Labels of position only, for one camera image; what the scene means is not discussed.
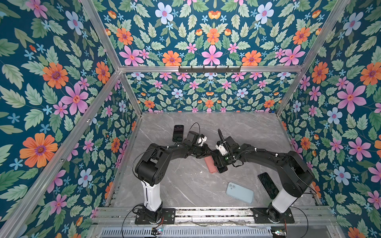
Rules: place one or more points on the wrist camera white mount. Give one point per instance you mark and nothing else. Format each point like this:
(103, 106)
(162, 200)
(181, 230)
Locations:
(221, 149)
(201, 140)

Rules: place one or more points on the black hook rail bracket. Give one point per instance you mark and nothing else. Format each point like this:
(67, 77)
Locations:
(208, 69)

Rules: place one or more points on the white vented cable duct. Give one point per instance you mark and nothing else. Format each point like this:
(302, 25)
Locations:
(186, 232)

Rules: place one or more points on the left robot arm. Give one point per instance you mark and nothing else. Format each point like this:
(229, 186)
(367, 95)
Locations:
(152, 166)

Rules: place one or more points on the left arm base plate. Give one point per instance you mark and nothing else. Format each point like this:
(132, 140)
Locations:
(154, 216)

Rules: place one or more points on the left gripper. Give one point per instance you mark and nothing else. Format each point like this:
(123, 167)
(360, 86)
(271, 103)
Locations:
(205, 152)

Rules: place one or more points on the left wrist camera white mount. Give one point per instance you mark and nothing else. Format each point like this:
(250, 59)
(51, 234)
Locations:
(201, 140)

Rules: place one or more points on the black smartphone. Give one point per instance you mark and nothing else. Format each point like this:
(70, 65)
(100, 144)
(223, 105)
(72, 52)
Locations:
(269, 185)
(222, 169)

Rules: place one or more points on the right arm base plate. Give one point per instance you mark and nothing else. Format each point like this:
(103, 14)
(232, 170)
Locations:
(265, 215)

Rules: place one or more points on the aluminium front rail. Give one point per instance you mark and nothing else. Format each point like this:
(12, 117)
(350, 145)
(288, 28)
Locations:
(251, 216)

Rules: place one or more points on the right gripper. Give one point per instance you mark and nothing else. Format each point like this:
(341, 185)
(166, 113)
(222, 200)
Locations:
(219, 161)

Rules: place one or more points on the pink phone case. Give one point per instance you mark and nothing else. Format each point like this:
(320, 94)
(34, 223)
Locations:
(210, 165)

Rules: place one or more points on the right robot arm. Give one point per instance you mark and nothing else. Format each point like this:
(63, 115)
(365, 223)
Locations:
(294, 174)

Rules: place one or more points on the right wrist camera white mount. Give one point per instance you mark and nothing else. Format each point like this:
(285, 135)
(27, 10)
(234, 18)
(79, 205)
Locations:
(221, 149)

